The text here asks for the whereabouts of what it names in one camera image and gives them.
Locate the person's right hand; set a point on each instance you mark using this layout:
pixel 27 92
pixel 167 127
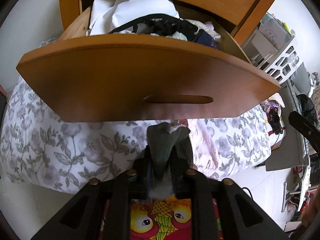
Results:
pixel 312 209

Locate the colourful clutter pile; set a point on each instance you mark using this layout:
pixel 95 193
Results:
pixel 272 107

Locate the dark clothes on sofa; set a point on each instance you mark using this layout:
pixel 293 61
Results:
pixel 308 109

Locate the white lace garment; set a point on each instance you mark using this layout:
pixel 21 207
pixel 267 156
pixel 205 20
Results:
pixel 176 35

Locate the grey sofa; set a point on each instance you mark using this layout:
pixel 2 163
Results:
pixel 293 149

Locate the grey sock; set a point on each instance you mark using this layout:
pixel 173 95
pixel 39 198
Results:
pixel 166 144

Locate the black strappy garment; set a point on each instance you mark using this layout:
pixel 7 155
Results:
pixel 160 24

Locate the navy blue sock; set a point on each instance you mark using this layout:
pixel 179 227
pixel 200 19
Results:
pixel 203 38

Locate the pink floral garment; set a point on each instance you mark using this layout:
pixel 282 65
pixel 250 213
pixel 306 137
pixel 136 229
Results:
pixel 205 154

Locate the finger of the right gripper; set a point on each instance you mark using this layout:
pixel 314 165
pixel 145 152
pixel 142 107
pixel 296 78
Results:
pixel 306 129

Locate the white lattice shelf rack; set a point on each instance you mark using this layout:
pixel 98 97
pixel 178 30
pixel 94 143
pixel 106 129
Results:
pixel 272 47

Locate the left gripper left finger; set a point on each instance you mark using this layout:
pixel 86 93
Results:
pixel 100 206

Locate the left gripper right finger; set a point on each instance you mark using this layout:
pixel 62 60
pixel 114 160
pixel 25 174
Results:
pixel 219 209

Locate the white cloth garment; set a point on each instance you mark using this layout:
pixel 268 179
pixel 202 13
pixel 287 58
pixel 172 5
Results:
pixel 107 15

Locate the red parrot print blanket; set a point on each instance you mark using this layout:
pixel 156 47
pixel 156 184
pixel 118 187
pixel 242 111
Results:
pixel 161 219

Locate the folding stand frame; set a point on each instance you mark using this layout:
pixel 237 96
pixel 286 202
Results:
pixel 305 179

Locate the floral grey white quilt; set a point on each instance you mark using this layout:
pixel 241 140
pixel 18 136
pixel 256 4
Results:
pixel 38 147

